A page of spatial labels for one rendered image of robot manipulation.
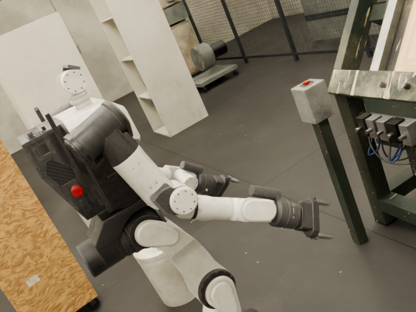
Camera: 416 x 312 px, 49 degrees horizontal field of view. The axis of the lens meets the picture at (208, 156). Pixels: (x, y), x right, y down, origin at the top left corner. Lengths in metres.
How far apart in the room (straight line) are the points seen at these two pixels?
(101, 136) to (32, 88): 2.62
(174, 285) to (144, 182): 1.51
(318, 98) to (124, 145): 1.25
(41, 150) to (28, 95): 2.45
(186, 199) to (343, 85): 1.29
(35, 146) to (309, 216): 0.82
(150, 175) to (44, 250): 1.77
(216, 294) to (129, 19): 4.27
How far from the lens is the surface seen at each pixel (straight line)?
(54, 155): 1.32
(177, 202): 1.21
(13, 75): 3.74
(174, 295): 2.71
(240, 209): 1.30
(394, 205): 2.54
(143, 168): 1.19
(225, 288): 1.63
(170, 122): 5.66
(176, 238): 1.49
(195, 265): 1.60
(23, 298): 2.98
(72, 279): 3.00
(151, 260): 2.56
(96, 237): 1.44
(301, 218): 1.43
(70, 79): 1.35
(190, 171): 1.86
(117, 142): 1.17
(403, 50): 2.15
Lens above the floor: 1.57
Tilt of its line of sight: 20 degrees down
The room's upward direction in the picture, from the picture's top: 24 degrees counter-clockwise
